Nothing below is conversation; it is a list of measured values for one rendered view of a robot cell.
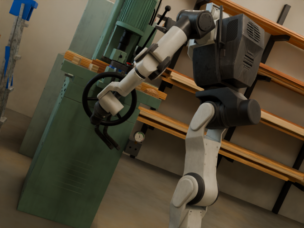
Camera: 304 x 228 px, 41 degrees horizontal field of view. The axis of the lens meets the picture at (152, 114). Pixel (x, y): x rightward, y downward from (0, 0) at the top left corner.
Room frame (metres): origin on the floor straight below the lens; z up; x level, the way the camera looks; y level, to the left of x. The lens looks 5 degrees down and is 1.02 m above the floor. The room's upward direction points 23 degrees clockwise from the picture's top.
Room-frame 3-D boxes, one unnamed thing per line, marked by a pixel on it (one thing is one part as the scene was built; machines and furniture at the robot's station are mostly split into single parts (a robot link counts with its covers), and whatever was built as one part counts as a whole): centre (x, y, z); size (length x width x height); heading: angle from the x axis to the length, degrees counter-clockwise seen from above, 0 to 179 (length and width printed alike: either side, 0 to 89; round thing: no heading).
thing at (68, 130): (2.57, 0.36, 0.36); 0.58 x 0.45 x 0.71; 15
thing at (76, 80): (2.40, 0.31, 0.82); 0.40 x 0.21 x 0.04; 105
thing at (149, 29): (2.70, 0.23, 1.23); 0.09 x 0.08 x 0.15; 15
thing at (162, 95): (2.46, 0.28, 0.92); 0.67 x 0.02 x 0.04; 105
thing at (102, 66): (2.36, 0.32, 0.93); 0.24 x 0.01 x 0.06; 105
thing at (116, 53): (2.47, 0.33, 1.03); 0.14 x 0.07 x 0.09; 15
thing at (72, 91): (2.57, 0.36, 0.76); 0.57 x 0.45 x 0.09; 15
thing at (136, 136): (2.32, 0.02, 0.65); 0.06 x 0.04 x 0.08; 105
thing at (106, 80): (2.27, 0.26, 0.91); 0.15 x 0.14 x 0.09; 105
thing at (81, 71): (2.35, 0.28, 0.87); 0.61 x 0.30 x 0.06; 105
